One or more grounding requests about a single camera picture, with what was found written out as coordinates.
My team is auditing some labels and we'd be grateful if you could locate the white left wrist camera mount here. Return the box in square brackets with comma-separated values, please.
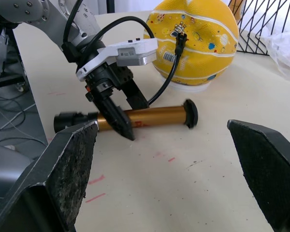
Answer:
[75, 38, 159, 83]

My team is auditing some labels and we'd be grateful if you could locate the white ball ring stand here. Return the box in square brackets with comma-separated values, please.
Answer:
[160, 75, 215, 94]

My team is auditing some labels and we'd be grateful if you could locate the black wire rack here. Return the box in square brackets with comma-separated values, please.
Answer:
[228, 0, 290, 57]

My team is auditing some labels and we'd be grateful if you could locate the black pump hose with needle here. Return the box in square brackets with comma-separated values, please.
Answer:
[147, 32, 188, 106]

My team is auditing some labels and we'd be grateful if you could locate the yellow cartoon print ball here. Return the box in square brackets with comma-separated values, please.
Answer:
[143, 0, 240, 87]

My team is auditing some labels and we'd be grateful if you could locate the grey robot body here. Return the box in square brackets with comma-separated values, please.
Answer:
[0, 142, 32, 198]

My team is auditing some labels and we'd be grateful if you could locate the white floor cable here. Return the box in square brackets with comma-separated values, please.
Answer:
[0, 102, 37, 140]

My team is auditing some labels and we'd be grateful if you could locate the clear plastic bag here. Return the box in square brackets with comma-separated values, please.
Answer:
[255, 23, 290, 84]

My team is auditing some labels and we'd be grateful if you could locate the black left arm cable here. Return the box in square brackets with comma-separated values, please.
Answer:
[61, 0, 159, 64]

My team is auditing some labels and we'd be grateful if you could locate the grey metal wheeled stand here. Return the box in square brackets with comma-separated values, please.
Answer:
[0, 23, 31, 93]

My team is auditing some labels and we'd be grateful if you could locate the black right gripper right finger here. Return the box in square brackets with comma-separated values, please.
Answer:
[226, 119, 290, 232]

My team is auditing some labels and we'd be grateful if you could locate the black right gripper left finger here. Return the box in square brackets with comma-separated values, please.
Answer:
[0, 120, 99, 232]

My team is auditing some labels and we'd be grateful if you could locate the gold hand pump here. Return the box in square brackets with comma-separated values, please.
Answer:
[53, 98, 199, 133]

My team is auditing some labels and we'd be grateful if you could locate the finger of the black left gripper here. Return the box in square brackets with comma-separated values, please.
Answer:
[93, 95, 136, 142]
[121, 79, 150, 111]

